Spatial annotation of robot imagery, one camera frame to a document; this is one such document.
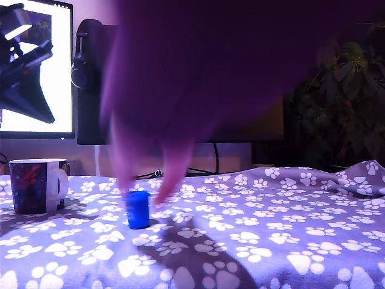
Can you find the paw print cloth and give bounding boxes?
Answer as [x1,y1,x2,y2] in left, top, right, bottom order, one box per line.
[0,159,385,289]

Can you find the black headphones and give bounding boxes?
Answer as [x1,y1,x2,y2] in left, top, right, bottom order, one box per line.
[70,18,105,92]

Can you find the lit computer monitor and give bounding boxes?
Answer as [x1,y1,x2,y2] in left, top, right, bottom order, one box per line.
[0,0,75,140]

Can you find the leafy houseplant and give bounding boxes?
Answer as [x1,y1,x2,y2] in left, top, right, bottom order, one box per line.
[284,20,385,172]

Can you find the black Huawei monitor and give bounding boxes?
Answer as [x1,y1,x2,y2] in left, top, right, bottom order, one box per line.
[76,23,285,177]

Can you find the person's hand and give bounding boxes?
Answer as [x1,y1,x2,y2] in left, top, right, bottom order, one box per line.
[100,0,304,206]

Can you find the mug with dark print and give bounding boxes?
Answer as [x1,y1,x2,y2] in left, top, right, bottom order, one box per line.
[8,158,69,215]

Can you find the blue coffee capsule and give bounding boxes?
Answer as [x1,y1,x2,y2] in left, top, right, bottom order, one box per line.
[122,190,151,230]

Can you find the black monitor cable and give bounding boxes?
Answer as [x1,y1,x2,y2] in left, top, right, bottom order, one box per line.
[212,143,220,175]

